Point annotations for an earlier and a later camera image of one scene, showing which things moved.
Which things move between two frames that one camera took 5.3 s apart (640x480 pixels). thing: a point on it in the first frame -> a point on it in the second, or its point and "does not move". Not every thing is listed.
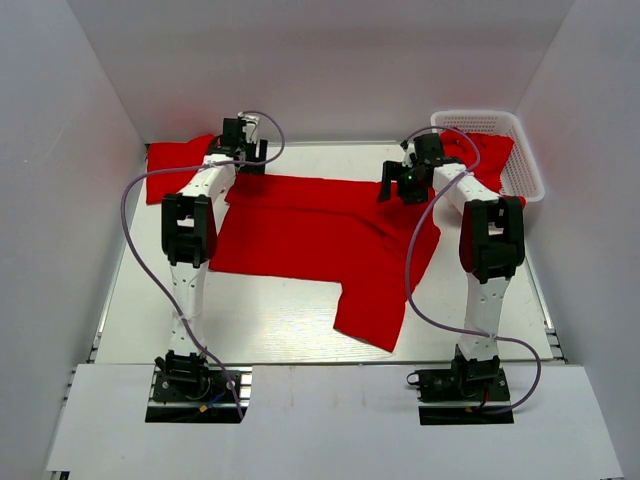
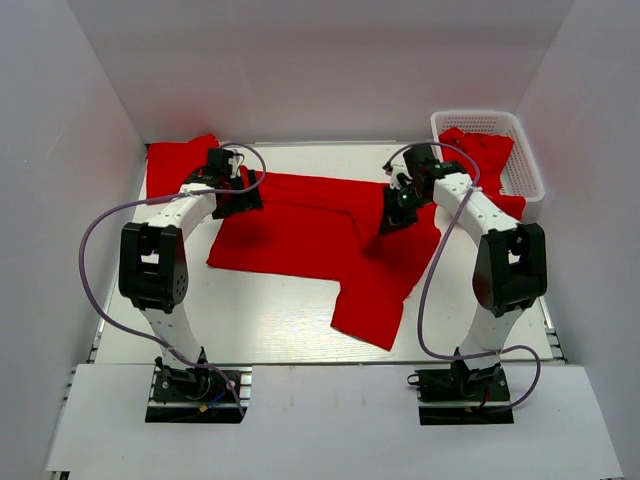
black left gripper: (252, 147) -> (249, 200)
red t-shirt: (330, 230) does not move
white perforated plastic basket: (520, 176) does not move
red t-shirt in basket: (457, 146) does not move
